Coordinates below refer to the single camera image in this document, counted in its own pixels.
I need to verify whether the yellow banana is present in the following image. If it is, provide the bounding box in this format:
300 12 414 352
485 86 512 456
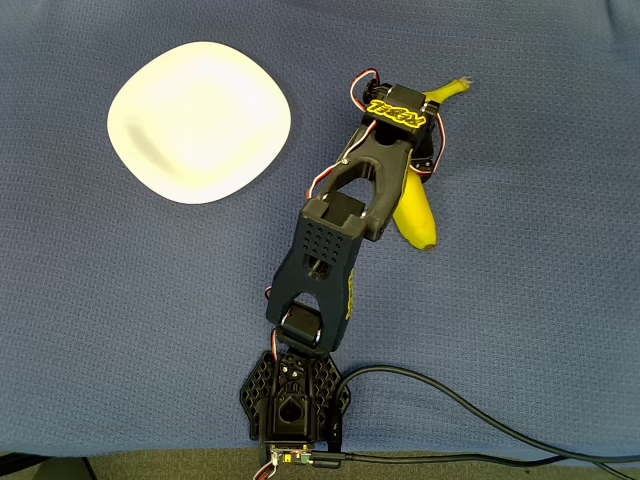
391 75 474 251

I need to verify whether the white rounded square plate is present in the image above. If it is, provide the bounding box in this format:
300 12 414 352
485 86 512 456
106 41 292 205

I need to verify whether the blue woven table cloth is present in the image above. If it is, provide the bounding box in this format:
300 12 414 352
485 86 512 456
0 0 640 459

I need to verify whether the small controller circuit board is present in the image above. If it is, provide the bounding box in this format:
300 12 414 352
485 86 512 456
269 446 315 470

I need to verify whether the gripper servo wire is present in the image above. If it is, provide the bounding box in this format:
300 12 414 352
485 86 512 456
430 112 447 175

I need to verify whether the forearm servo wire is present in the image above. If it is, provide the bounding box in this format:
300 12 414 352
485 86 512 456
305 68 384 199

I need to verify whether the black usb cable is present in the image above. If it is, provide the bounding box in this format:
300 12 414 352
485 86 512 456
327 364 640 464

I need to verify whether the black power cable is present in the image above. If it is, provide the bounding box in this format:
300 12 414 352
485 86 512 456
309 449 626 480

